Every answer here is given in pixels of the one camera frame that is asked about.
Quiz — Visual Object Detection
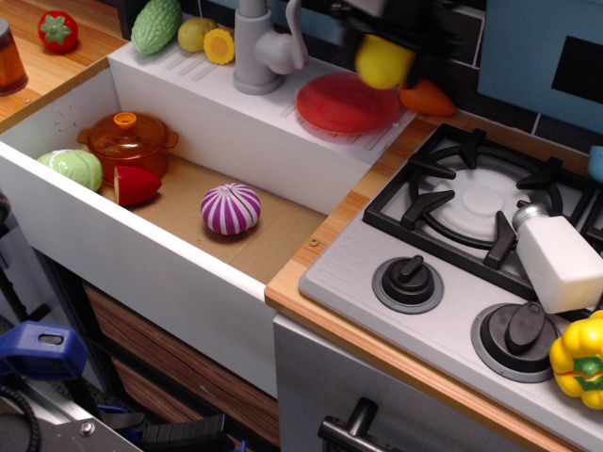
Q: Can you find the yellow toy lemon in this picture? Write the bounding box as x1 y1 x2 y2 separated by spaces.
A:
354 34 416 89

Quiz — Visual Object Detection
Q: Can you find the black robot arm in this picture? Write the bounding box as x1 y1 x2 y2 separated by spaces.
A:
330 1 486 50

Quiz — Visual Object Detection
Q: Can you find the red plastic plate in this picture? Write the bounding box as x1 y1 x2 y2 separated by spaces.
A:
295 73 400 135

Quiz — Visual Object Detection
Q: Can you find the purple white striped toy onion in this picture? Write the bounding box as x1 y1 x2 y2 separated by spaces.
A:
201 183 261 235

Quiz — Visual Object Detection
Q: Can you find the black left stove knob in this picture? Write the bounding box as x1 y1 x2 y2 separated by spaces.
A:
372 255 444 315

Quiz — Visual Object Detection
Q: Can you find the black stove knob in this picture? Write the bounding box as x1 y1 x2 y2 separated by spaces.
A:
471 301 561 383
372 255 444 315

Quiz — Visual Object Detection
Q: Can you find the grey toy stove top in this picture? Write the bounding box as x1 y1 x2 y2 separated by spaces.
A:
298 122 603 452

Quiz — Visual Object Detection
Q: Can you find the white toy sink basin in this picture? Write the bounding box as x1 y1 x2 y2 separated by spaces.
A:
1 44 413 395

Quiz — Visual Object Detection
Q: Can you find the red toy fruit half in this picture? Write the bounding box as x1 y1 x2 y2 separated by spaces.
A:
114 165 162 206

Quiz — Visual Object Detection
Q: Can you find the grey toy faucet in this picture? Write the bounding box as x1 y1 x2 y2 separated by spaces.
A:
233 1 309 95

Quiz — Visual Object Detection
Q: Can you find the orange toy carrot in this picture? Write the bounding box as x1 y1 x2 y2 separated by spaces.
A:
399 79 456 117

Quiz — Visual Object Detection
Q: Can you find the yellow toy corn piece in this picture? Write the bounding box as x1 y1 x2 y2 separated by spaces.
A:
204 28 236 65

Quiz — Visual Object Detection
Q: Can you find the orange transparent toy pot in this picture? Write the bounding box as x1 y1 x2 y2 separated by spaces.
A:
76 111 179 185

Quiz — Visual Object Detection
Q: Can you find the black stove grate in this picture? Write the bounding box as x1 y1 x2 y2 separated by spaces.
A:
363 124 602 300

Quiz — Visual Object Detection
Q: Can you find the yellow toy potato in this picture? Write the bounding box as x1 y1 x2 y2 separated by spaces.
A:
177 17 218 53

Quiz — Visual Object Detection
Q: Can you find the green toy cabbage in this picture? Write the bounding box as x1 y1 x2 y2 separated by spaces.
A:
37 149 104 191

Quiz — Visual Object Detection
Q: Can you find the black right stove knob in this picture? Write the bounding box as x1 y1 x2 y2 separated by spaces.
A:
471 301 561 383

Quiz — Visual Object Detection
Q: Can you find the green toy bitter gourd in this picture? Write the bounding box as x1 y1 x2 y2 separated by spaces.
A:
131 0 182 55

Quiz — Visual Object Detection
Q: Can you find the white salt shaker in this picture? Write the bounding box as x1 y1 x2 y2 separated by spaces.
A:
513 204 602 314

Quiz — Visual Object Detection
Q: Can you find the blue plastic clamp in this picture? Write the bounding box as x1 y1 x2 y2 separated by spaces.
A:
1 321 89 382

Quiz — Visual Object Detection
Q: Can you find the light blue cup edge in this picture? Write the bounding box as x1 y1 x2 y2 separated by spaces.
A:
588 145 603 184

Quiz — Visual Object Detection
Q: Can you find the yellow toy bell pepper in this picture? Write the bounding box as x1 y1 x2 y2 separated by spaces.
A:
549 311 602 411

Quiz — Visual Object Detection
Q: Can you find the red toy tomato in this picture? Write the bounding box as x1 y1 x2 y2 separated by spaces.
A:
38 10 79 52

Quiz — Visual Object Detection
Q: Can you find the orange spice jar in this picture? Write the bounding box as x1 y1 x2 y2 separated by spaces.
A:
0 18 28 96

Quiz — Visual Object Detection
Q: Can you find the metal oven door handle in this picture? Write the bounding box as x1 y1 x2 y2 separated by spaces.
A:
318 397 398 452

